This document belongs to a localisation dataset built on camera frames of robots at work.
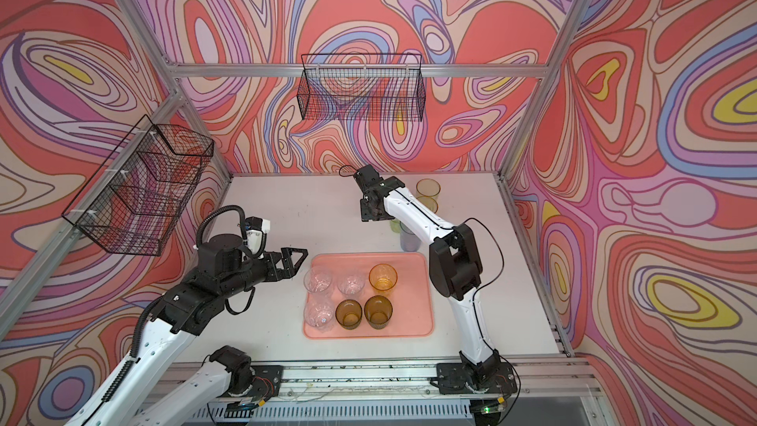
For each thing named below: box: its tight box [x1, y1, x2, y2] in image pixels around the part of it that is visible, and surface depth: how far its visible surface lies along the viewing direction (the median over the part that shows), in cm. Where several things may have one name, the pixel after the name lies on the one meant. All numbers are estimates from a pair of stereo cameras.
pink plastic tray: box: [303, 251, 434, 339], surface depth 86 cm
